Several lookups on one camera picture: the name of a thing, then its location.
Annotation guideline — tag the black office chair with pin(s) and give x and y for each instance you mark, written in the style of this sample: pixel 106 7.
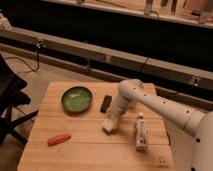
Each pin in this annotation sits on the black office chair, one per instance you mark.
pixel 11 95

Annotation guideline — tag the green bowl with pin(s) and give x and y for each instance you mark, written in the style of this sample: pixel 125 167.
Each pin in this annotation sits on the green bowl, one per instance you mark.
pixel 76 99

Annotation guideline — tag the white sponge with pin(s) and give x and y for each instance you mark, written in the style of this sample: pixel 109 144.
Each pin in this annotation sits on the white sponge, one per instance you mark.
pixel 109 125

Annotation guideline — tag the white squeeze bottle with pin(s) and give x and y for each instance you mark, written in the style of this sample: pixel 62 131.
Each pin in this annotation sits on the white squeeze bottle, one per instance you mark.
pixel 141 133

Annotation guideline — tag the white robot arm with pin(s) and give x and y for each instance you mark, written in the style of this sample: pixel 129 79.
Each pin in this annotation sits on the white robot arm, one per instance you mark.
pixel 197 124

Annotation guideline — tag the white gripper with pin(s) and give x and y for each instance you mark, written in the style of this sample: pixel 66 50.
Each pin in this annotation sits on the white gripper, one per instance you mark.
pixel 113 117

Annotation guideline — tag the orange carrot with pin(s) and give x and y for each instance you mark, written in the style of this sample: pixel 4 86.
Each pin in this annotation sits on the orange carrot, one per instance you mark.
pixel 58 139

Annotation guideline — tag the black rectangular block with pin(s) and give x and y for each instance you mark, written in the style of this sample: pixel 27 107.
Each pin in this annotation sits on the black rectangular block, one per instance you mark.
pixel 106 103

